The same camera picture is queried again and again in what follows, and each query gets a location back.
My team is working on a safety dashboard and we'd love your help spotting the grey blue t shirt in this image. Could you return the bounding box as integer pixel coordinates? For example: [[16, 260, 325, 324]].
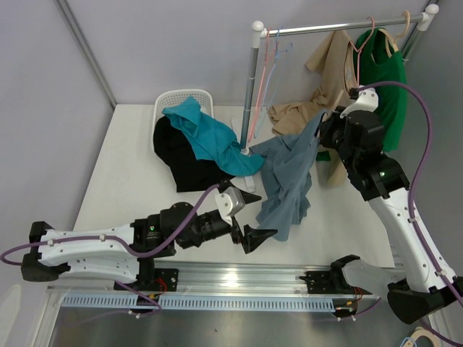
[[250, 109, 328, 241]]

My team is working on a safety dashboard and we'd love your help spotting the black t shirt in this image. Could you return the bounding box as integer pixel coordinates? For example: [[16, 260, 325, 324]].
[[153, 116, 234, 192]]

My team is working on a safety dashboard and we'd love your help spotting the teal t shirt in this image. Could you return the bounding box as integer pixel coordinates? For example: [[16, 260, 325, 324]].
[[162, 96, 265, 176]]

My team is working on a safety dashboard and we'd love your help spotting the light blue wire hanger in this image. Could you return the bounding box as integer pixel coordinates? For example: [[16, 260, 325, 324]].
[[247, 26, 293, 142]]

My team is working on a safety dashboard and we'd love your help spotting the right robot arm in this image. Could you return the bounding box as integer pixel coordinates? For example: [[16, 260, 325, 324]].
[[319, 107, 462, 325]]

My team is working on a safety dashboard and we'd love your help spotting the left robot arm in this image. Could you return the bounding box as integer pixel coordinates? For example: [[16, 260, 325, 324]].
[[20, 180, 277, 291]]

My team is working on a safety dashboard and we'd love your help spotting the beige t shirt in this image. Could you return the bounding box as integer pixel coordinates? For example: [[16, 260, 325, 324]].
[[266, 29, 364, 187]]

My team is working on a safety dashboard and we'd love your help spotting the green t shirt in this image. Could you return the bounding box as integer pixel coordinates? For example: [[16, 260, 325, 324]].
[[314, 27, 409, 162]]

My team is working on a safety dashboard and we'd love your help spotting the beige hanger on floor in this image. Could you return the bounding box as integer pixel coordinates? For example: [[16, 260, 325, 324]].
[[400, 326, 441, 347]]

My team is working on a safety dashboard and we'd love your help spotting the silver white clothes rack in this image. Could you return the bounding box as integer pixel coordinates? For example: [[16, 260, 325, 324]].
[[231, 1, 439, 154]]

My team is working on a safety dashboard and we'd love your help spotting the white perforated plastic basket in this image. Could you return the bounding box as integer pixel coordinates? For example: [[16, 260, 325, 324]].
[[150, 89, 216, 153]]

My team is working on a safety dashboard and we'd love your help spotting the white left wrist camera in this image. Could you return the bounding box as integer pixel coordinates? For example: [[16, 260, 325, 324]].
[[214, 187, 245, 226]]

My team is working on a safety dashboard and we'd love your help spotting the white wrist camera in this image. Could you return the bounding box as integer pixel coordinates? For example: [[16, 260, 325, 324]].
[[340, 87, 379, 119], [214, 187, 245, 226]]

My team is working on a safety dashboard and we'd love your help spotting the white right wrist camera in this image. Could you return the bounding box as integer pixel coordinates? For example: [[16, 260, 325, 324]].
[[340, 87, 379, 119]]

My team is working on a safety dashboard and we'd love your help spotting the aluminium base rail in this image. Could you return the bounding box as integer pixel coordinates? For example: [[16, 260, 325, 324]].
[[46, 252, 441, 299]]

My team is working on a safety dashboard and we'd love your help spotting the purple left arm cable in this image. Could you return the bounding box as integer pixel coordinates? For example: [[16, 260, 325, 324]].
[[0, 182, 221, 321]]

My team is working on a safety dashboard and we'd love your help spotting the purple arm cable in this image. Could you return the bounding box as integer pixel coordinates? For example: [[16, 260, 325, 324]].
[[0, 182, 221, 321], [350, 80, 463, 346]]

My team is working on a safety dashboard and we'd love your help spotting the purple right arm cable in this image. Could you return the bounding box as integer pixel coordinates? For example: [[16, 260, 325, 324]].
[[350, 80, 463, 346]]

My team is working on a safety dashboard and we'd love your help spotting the white slotted cable duct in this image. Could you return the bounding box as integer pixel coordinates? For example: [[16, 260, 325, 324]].
[[61, 294, 336, 313]]

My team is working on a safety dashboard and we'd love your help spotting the grey wall corner profile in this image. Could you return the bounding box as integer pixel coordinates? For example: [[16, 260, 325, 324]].
[[54, 0, 117, 110]]

